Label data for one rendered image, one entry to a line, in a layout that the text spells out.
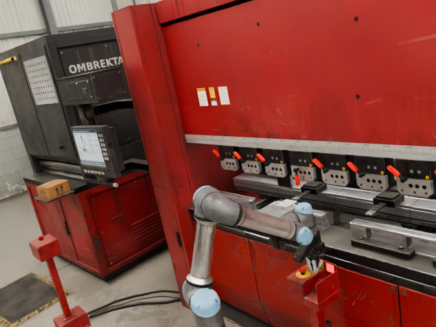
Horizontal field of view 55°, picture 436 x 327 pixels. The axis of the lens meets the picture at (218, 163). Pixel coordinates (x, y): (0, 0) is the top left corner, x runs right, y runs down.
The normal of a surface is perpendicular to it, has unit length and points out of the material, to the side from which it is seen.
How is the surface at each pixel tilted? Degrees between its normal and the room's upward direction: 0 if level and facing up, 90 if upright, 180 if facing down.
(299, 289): 90
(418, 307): 90
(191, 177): 90
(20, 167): 90
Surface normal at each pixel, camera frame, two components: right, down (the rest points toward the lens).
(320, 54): -0.74, 0.31
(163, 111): 0.65, 0.08
